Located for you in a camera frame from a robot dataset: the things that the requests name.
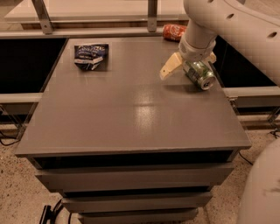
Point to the blue crumpled chip bag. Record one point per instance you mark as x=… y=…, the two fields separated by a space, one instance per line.
x=88 y=57

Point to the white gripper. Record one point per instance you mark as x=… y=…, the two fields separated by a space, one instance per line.
x=194 y=52

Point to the metal railing frame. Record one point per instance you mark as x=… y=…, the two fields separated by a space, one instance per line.
x=71 y=19

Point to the grey drawer cabinet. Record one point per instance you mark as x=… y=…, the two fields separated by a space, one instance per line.
x=122 y=146

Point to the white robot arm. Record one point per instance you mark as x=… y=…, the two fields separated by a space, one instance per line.
x=256 y=37

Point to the green soda can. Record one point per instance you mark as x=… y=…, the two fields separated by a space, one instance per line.
x=199 y=74

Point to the red soda can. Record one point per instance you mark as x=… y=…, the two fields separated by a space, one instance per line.
x=173 y=32

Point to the black device on floor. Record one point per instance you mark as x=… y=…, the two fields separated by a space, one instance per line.
x=50 y=214

